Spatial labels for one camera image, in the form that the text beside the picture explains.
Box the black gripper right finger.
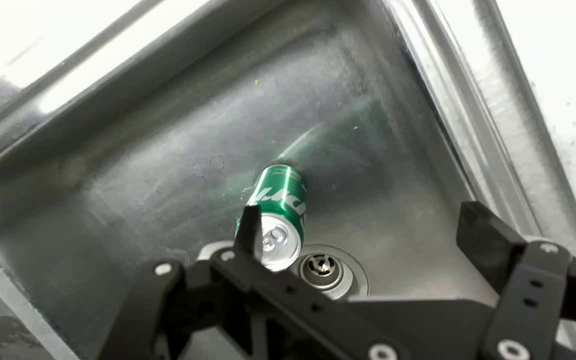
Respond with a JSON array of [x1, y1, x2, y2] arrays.
[[457, 202, 576, 360]]

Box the stainless steel double sink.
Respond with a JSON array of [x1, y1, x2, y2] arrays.
[[0, 0, 576, 360]]

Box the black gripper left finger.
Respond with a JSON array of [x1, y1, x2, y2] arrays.
[[96, 202, 404, 360]]

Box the green sprite can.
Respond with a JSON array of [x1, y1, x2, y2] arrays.
[[246, 162, 307, 271]]

